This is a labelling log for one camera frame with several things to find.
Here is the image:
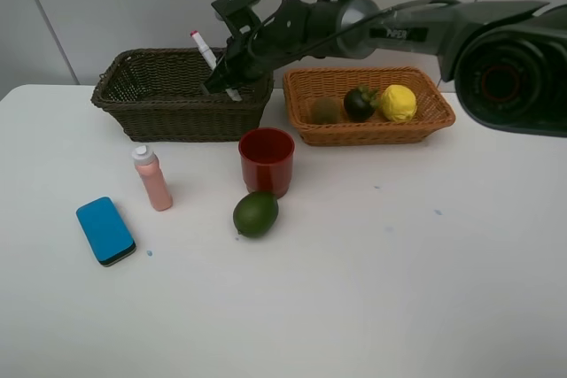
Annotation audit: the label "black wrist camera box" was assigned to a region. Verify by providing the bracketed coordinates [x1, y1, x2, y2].
[211, 0, 261, 38]

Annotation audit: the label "orange wicker basket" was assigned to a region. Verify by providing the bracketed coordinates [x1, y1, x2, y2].
[283, 66, 455, 146]

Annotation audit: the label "dark mangosteen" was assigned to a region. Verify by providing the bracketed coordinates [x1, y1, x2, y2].
[343, 86, 378, 122]

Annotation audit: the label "blue whiteboard eraser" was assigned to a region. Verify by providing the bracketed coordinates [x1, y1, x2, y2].
[75, 197, 136, 266]

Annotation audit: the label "dark brown wicker basket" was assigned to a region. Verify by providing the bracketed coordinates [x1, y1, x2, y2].
[91, 48, 274, 143]

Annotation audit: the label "pink bottle white cap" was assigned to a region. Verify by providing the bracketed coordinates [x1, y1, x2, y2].
[132, 145, 173, 212]

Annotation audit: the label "red plastic cup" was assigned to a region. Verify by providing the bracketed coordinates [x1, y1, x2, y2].
[238, 127, 295, 198]

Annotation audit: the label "brown kiwi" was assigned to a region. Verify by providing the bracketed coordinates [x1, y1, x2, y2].
[310, 96, 340, 125]

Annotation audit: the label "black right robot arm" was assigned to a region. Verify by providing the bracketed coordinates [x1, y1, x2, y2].
[203, 0, 566, 137]

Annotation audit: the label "yellow lemon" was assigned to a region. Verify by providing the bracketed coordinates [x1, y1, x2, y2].
[379, 85, 417, 122]

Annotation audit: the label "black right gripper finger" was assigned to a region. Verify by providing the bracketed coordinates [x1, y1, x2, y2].
[222, 76, 248, 97]
[201, 66, 229, 95]

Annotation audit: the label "green lime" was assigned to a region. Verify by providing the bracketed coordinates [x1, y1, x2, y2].
[232, 191, 279, 238]

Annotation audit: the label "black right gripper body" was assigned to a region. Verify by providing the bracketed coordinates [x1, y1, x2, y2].
[216, 0, 312, 84]

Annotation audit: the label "white marker pink caps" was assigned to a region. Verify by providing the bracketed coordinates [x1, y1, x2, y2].
[190, 30, 242, 102]

